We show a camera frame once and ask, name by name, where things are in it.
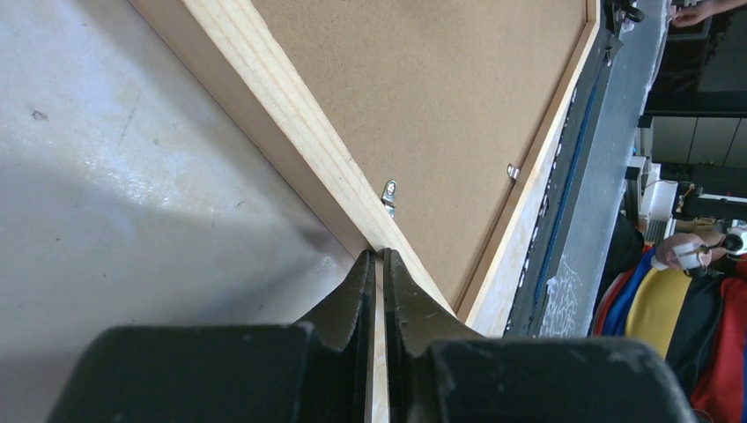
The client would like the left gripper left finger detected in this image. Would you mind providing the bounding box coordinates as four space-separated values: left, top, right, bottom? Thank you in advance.
297 250 376 422

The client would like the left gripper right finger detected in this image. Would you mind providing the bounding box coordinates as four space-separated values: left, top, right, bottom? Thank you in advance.
382 249 484 422

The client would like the wooden picture frame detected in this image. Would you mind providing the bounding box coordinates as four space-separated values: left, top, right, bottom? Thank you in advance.
128 0 603 423

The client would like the brown frame backing board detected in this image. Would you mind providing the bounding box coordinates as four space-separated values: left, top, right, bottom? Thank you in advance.
255 1 589 304

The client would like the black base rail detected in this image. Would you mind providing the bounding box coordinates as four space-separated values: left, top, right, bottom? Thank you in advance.
497 1 669 338

